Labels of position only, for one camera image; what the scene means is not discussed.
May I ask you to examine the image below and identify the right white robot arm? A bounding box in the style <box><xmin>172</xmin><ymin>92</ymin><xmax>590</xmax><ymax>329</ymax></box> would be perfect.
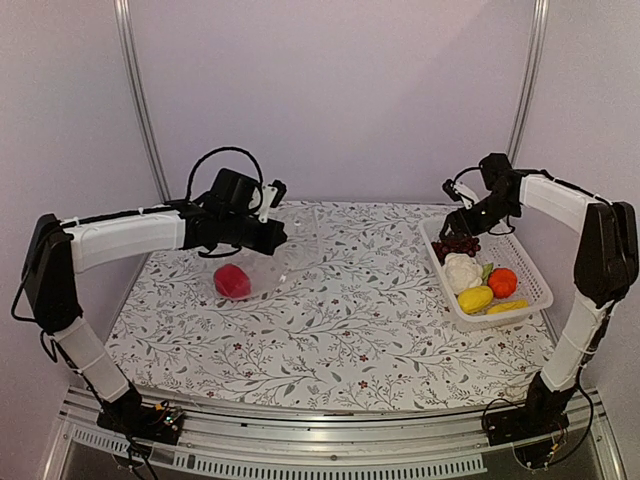
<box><xmin>440</xmin><ymin>153</ymin><xmax>639</xmax><ymax>436</ymax></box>

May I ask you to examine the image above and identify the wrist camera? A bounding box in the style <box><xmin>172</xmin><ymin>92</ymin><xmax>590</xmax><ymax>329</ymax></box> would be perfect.
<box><xmin>442</xmin><ymin>179</ymin><xmax>480</xmax><ymax>209</ymax></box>
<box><xmin>257</xmin><ymin>180</ymin><xmax>287</xmax><ymax>223</ymax></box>

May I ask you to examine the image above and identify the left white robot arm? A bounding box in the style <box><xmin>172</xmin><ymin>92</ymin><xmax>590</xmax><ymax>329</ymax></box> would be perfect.
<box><xmin>17</xmin><ymin>168</ymin><xmax>287</xmax><ymax>434</ymax></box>

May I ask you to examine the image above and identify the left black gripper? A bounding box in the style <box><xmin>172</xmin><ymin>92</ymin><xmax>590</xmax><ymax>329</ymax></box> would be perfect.
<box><xmin>221</xmin><ymin>211</ymin><xmax>287</xmax><ymax>255</ymax></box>

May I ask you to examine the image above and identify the red bell pepper toy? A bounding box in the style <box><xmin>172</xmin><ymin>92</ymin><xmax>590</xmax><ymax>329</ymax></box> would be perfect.
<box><xmin>213</xmin><ymin>264</ymin><xmax>252</xmax><ymax>300</ymax></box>

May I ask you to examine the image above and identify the aluminium front rail frame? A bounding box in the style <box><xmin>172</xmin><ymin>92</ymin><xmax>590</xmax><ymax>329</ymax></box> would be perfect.
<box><xmin>39</xmin><ymin>387</ymin><xmax>631</xmax><ymax>479</ymax></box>

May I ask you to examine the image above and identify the yellow lemon toy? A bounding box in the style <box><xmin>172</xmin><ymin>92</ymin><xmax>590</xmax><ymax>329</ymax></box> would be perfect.
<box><xmin>457</xmin><ymin>285</ymin><xmax>494</xmax><ymax>315</ymax></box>

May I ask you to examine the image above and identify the orange pumpkin toy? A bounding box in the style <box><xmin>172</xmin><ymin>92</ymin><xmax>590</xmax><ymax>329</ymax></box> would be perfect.
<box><xmin>488</xmin><ymin>268</ymin><xmax>518</xmax><ymax>299</ymax></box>

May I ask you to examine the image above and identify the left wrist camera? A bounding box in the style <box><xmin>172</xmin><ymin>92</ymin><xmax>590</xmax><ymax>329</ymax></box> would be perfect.
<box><xmin>257</xmin><ymin>180</ymin><xmax>287</xmax><ymax>223</ymax></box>

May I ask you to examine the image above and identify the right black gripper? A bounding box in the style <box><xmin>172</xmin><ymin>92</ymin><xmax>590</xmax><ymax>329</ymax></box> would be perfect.
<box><xmin>441</xmin><ymin>192</ymin><xmax>520</xmax><ymax>242</ymax></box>

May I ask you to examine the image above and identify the left black looped cable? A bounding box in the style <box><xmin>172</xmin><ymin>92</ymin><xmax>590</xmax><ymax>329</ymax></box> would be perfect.
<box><xmin>185</xmin><ymin>146</ymin><xmax>266</xmax><ymax>201</ymax></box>

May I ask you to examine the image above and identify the floral patterned table mat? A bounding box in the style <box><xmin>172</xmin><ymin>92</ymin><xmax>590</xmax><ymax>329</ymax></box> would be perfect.
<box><xmin>106</xmin><ymin>202</ymin><xmax>553</xmax><ymax>411</ymax></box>

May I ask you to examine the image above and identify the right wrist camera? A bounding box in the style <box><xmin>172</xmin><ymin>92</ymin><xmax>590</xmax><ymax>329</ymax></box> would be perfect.
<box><xmin>442</xmin><ymin>179</ymin><xmax>480</xmax><ymax>209</ymax></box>

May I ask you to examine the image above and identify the left aluminium corner post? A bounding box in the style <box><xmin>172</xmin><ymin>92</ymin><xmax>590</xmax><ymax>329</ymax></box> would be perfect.
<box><xmin>113</xmin><ymin>0</ymin><xmax>171</xmax><ymax>201</ymax></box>

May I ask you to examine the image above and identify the clear zip top bag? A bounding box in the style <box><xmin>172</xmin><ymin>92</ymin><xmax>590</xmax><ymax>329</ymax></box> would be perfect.
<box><xmin>212</xmin><ymin>207</ymin><xmax>326</xmax><ymax>301</ymax></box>

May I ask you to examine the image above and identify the dark red grapes toy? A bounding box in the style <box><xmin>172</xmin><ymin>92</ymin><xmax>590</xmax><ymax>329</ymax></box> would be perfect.
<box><xmin>431</xmin><ymin>237</ymin><xmax>481</xmax><ymax>263</ymax></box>

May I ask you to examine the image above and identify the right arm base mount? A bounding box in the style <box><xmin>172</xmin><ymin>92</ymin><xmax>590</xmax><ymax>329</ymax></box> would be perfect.
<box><xmin>481</xmin><ymin>373</ymin><xmax>576</xmax><ymax>469</ymax></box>

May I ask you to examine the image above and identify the white cauliflower toy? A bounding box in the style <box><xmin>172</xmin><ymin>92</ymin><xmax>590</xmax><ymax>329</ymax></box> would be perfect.
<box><xmin>443</xmin><ymin>253</ymin><xmax>484</xmax><ymax>295</ymax></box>

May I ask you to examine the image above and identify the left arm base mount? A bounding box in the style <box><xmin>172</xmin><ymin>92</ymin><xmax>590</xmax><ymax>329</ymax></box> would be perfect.
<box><xmin>97</xmin><ymin>384</ymin><xmax>185</xmax><ymax>445</ymax></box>

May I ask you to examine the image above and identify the white perforated plastic basket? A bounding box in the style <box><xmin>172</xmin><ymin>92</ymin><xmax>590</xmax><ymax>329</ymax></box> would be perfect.
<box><xmin>419</xmin><ymin>218</ymin><xmax>553</xmax><ymax>331</ymax></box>

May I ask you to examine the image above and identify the yellow banana toy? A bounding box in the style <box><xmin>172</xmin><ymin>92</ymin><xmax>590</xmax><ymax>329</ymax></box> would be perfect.
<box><xmin>486</xmin><ymin>299</ymin><xmax>529</xmax><ymax>315</ymax></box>

